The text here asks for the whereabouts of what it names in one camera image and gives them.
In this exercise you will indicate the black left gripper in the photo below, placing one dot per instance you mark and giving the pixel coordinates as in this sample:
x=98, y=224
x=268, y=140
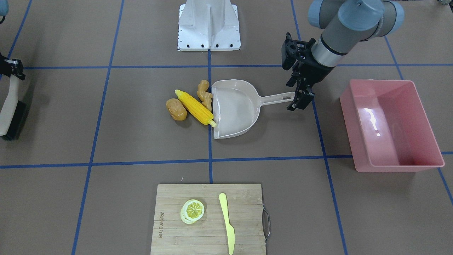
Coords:
x=313, y=72

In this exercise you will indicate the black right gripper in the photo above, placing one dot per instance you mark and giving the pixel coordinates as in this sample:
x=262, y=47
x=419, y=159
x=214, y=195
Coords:
x=10, y=66

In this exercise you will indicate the beige hand brush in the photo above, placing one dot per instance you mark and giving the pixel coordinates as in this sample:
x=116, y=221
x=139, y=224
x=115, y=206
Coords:
x=13, y=112

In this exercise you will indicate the tan toy ginger root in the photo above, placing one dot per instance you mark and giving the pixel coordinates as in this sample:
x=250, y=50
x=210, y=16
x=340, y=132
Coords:
x=203, y=94

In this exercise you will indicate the yellow toy corn cob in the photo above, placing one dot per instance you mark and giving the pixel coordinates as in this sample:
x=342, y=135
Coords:
x=199, y=111

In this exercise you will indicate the brown toy potato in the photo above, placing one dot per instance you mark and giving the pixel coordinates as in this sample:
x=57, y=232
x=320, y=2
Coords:
x=176, y=109

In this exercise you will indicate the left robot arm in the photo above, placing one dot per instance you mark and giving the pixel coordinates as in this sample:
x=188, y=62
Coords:
x=344, y=23

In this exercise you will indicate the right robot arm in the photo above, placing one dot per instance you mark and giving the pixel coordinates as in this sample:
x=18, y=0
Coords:
x=4, y=9

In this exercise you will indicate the pink plastic bin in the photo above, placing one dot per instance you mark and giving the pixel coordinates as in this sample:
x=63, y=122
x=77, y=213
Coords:
x=387, y=127

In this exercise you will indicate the yellow plastic knife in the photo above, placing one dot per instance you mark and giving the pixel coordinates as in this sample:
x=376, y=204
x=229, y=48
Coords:
x=230, y=231

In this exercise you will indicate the yellow lemon slice toy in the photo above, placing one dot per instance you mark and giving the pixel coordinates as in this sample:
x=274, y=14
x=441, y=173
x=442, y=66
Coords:
x=192, y=211

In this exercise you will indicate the bamboo cutting board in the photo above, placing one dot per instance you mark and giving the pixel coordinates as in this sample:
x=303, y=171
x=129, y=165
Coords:
x=208, y=235

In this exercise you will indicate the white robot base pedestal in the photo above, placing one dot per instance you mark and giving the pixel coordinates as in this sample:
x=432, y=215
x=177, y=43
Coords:
x=208, y=25

